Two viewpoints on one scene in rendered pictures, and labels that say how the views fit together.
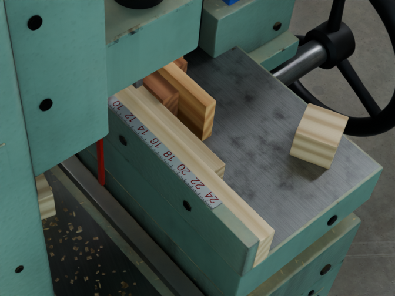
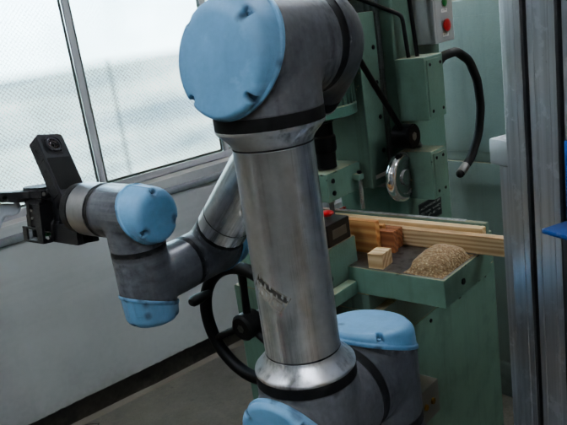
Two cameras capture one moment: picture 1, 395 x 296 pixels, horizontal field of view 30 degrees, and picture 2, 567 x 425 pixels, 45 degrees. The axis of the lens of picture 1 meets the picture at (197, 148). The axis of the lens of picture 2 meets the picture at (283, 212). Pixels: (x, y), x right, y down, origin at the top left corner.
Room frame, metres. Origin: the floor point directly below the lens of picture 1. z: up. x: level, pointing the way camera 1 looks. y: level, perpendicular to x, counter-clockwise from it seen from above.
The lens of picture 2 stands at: (2.14, -0.08, 1.43)
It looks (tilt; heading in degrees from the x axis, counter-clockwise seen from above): 16 degrees down; 179
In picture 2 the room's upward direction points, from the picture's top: 8 degrees counter-clockwise
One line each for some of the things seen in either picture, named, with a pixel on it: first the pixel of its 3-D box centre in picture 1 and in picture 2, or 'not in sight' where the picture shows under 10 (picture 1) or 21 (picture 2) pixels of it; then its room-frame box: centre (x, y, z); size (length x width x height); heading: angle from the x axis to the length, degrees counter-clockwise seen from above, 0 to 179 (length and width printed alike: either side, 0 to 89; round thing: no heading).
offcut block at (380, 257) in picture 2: not in sight; (380, 257); (0.76, 0.14, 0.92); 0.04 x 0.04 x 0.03; 52
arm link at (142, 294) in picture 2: not in sight; (154, 278); (1.24, -0.25, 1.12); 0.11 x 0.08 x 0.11; 139
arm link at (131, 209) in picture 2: not in sight; (132, 214); (1.25, -0.26, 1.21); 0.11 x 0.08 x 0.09; 49
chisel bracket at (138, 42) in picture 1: (119, 36); (334, 184); (0.50, 0.09, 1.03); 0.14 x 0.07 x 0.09; 136
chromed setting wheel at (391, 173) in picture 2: not in sight; (402, 177); (0.51, 0.25, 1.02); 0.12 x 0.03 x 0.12; 136
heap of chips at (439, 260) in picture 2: not in sight; (438, 255); (0.81, 0.25, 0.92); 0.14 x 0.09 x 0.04; 136
